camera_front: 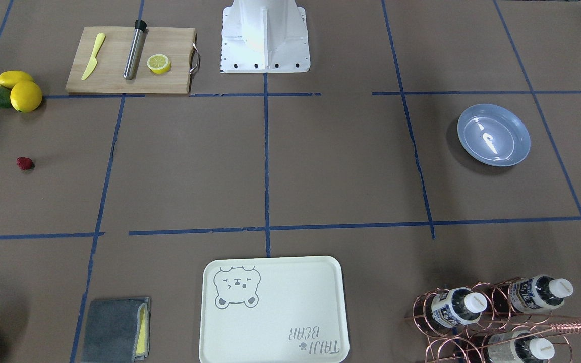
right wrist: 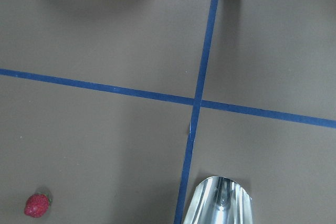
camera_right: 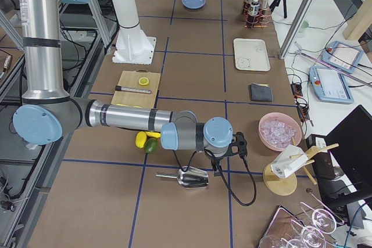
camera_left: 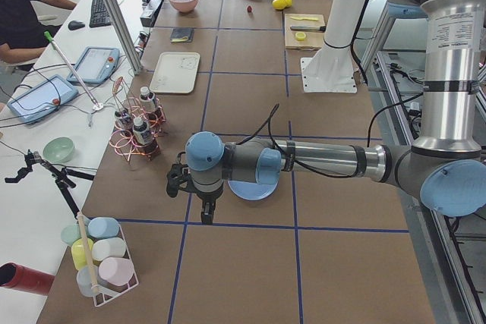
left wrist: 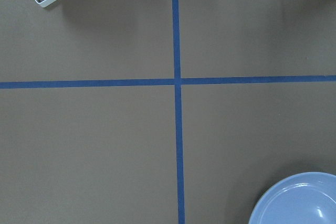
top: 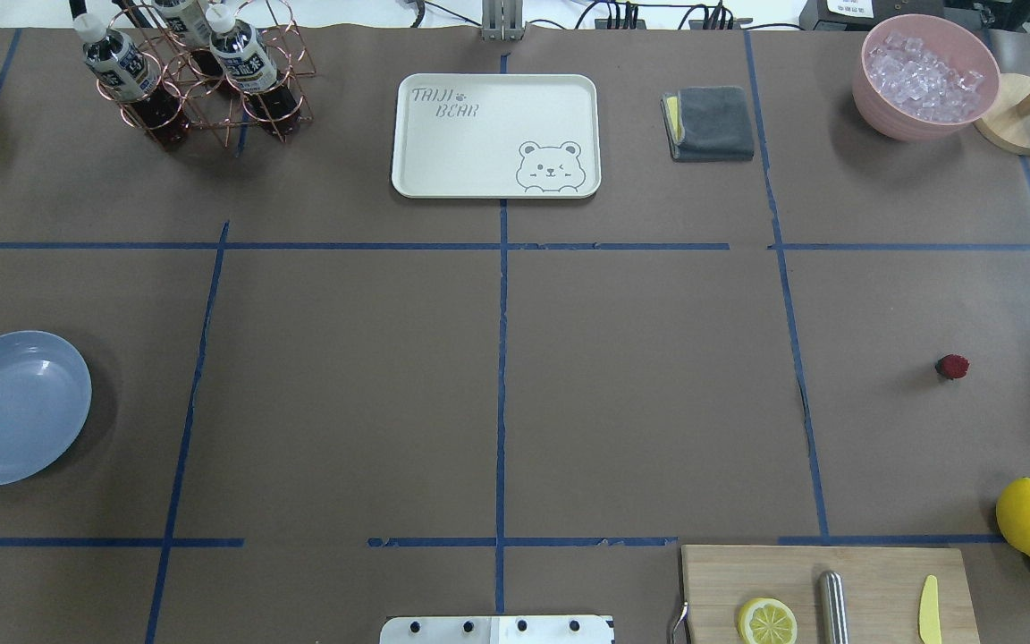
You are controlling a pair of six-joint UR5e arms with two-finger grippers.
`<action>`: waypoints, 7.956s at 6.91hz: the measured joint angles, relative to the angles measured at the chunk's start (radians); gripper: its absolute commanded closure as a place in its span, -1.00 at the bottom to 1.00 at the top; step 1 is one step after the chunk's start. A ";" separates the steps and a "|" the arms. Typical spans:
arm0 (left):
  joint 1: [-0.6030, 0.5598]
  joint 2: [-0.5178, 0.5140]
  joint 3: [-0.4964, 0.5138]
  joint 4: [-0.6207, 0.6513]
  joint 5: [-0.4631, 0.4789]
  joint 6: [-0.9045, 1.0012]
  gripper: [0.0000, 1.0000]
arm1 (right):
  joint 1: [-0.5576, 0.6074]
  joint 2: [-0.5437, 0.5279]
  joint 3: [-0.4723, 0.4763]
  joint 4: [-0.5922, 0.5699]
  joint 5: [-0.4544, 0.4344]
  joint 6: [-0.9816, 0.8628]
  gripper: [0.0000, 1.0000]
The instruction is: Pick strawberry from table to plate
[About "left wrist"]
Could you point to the light blue plate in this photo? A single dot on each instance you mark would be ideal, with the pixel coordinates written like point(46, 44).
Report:
point(301, 198)

